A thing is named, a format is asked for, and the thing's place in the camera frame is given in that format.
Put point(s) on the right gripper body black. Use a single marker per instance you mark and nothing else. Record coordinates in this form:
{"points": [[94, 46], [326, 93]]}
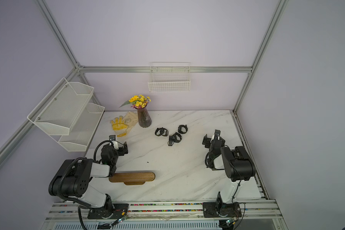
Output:
{"points": [[207, 141]]}

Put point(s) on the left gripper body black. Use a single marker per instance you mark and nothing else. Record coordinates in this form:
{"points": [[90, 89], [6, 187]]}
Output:
{"points": [[120, 152]]}

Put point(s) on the wooden watch stand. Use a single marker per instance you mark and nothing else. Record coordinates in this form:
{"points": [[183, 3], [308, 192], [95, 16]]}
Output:
{"points": [[132, 179]]}

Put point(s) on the black digital watch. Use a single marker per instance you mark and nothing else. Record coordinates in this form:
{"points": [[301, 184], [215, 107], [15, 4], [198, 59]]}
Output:
{"points": [[182, 129]]}

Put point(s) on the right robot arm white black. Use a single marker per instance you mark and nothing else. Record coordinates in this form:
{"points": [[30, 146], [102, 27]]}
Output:
{"points": [[236, 163]]}

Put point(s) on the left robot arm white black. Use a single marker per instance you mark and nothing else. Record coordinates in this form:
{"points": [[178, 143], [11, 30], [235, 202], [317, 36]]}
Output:
{"points": [[72, 180]]}

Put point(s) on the black watch middle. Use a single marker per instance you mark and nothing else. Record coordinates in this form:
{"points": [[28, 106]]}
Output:
{"points": [[175, 138]]}

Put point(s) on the black watch left pair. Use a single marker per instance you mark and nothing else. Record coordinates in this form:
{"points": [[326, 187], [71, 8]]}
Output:
{"points": [[160, 131]]}

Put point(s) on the yellow white work glove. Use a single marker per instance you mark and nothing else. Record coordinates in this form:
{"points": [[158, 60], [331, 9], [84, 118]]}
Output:
{"points": [[119, 127]]}

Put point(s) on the purple glass vase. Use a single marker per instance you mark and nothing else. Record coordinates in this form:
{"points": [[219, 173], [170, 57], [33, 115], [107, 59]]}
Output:
{"points": [[144, 118]]}

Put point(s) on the white mesh lower shelf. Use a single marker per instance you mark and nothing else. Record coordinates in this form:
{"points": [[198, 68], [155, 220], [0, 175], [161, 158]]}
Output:
{"points": [[80, 136]]}

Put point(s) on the yellow artificial flowers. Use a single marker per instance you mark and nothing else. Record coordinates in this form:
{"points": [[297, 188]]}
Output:
{"points": [[137, 102]]}

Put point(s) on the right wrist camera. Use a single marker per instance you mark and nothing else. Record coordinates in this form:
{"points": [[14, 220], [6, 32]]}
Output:
{"points": [[217, 132]]}

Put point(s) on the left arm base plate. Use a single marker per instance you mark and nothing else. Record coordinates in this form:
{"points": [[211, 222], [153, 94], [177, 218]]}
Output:
{"points": [[116, 211]]}

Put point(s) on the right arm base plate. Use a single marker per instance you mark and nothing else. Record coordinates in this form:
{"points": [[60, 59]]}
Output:
{"points": [[215, 210]]}

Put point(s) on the aluminium frame rail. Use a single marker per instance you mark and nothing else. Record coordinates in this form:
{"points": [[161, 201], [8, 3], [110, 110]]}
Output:
{"points": [[147, 69]]}

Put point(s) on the white wire wall basket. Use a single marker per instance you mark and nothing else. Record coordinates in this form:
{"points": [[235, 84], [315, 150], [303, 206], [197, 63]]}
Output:
{"points": [[164, 82]]}

